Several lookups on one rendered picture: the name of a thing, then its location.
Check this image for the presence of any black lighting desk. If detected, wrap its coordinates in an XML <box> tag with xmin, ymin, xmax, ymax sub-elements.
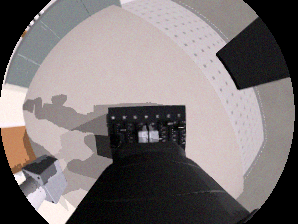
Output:
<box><xmin>108</xmin><ymin>105</ymin><xmax>186</xmax><ymax>156</ymax></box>

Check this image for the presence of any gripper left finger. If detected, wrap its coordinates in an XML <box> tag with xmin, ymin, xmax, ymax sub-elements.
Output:
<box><xmin>138</xmin><ymin>125</ymin><xmax>148</xmax><ymax>143</ymax></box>

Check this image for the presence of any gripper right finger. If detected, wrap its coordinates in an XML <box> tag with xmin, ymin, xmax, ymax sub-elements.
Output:
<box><xmin>147</xmin><ymin>125</ymin><xmax>158</xmax><ymax>142</ymax></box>

